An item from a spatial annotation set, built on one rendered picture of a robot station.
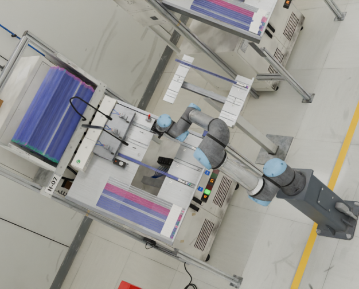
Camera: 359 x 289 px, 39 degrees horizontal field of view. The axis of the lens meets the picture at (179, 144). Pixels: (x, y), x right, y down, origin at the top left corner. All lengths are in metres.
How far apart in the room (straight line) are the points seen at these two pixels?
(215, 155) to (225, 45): 1.48
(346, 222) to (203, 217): 1.00
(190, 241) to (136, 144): 0.84
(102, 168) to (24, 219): 1.69
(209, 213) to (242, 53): 1.18
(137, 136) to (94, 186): 0.41
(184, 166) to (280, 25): 1.54
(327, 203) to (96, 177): 1.38
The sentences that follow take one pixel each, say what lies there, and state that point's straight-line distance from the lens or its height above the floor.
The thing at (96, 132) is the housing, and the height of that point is 1.26.
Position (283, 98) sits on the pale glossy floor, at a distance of 4.06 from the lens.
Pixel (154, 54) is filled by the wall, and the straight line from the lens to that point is 5.31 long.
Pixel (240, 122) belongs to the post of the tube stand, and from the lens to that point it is 3.49.
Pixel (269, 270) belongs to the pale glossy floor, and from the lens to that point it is 3.47.
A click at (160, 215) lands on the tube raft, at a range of 3.07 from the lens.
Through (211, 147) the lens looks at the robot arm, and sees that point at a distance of 2.48.
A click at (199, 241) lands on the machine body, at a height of 0.19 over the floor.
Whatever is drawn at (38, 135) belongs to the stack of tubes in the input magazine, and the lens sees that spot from 2.98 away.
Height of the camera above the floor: 2.79
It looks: 38 degrees down
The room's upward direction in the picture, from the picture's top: 55 degrees counter-clockwise
